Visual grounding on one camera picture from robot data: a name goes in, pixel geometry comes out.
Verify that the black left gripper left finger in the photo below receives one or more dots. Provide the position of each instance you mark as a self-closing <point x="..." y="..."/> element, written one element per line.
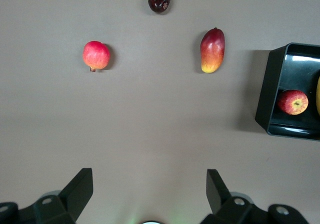
<point x="72" y="201"/>

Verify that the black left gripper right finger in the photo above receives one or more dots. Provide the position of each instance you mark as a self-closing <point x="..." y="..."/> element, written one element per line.
<point x="225" y="206"/>

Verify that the red yellow striped apple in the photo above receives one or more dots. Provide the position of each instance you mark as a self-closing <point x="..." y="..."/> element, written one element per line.
<point x="292" y="102"/>

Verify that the yellow banana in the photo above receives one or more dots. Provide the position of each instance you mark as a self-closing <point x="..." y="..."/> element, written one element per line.
<point x="318" y="96"/>

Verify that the black plastic box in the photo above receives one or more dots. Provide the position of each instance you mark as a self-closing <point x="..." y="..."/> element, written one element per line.
<point x="268" y="96"/>

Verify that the brown table mat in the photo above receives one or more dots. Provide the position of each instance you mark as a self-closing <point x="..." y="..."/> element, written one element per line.
<point x="150" y="121"/>

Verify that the pink red round fruit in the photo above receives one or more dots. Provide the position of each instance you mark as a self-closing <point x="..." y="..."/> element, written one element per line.
<point x="96" y="55"/>

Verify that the red yellow mango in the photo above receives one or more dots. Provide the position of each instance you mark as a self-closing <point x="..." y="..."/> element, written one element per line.
<point x="212" y="50"/>

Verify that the dark purple mangosteen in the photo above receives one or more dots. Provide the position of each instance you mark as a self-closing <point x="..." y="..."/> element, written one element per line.
<point x="158" y="1"/>

